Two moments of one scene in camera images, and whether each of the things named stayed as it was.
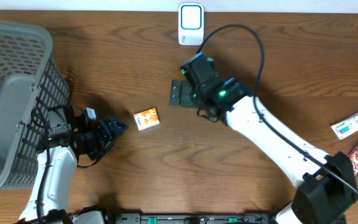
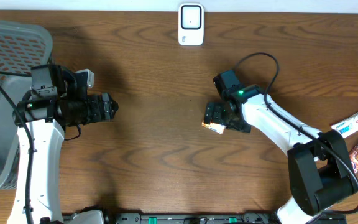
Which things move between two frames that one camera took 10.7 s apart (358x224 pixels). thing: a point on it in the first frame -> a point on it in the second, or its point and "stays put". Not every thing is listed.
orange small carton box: (146, 119) -> (214, 127)
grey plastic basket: (19, 74) stays put
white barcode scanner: (191, 24) stays put
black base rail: (189, 218) stays put
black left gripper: (107, 136) -> (97, 112)
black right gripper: (182, 101) -> (214, 109)
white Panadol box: (352, 124) stays put
